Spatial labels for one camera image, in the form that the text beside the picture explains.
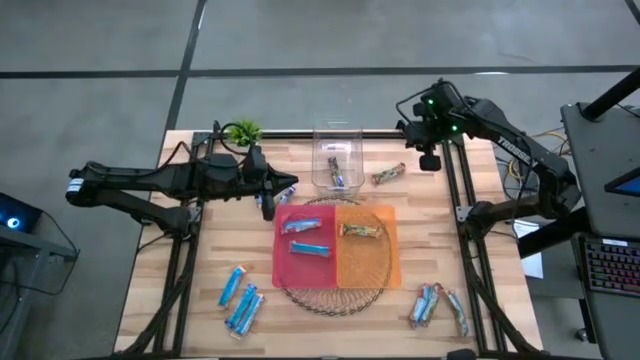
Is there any grey desk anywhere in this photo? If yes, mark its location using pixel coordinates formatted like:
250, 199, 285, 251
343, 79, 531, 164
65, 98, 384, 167
559, 101, 640, 360

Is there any black pole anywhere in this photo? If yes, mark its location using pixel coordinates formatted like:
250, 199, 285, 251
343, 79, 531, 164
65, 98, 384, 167
581, 66, 640, 122

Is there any clear plastic bin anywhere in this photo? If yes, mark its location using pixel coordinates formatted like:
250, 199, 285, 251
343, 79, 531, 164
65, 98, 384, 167
311, 118, 366, 200

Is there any green Chewy granola bar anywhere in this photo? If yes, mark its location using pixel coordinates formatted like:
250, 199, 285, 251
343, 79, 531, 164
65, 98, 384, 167
339, 222, 385, 240
443, 288, 472, 338

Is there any black side cart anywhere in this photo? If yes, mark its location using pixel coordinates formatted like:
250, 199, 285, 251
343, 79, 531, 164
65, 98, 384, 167
0, 192, 81, 360

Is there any backlit keyboard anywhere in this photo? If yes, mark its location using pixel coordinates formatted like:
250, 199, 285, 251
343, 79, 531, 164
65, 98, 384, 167
579, 234, 640, 299

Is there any round wire basket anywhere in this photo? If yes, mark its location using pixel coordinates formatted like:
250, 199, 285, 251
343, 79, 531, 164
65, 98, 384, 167
277, 196, 394, 317

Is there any orange translucent plastic bin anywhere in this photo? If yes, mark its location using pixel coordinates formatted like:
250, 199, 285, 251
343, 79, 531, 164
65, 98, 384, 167
333, 203, 403, 290

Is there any black computer blue light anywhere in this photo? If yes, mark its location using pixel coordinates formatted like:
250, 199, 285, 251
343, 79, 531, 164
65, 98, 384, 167
0, 192, 44, 236

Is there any black aluminium table frame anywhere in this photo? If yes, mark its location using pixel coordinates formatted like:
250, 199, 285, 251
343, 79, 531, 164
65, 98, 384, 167
112, 119, 544, 360

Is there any white paper sheet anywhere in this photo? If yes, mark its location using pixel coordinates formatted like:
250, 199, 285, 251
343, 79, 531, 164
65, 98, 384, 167
513, 218, 545, 280

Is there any small green potted plant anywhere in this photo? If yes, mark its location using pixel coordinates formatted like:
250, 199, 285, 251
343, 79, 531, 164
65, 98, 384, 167
227, 119, 263, 149

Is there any black equipment stand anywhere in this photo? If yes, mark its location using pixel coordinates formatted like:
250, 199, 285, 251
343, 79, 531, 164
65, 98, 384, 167
516, 205, 592, 260

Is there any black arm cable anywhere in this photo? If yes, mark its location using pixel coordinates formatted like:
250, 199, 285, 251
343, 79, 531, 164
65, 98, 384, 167
395, 78, 471, 132
218, 121, 256, 157

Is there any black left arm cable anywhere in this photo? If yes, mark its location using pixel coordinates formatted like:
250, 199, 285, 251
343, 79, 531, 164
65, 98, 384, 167
218, 121, 256, 157

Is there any tablet screen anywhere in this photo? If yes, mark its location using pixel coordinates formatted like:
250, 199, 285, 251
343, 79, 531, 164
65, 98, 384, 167
603, 166, 640, 198

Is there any yellow cable bundle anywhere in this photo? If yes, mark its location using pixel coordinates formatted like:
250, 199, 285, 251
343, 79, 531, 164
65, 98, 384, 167
494, 127, 571, 201

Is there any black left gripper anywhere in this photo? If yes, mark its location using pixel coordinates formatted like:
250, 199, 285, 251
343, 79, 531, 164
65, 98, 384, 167
242, 144, 300, 223

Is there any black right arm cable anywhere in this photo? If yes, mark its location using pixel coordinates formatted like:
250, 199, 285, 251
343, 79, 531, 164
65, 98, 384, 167
395, 78, 471, 132

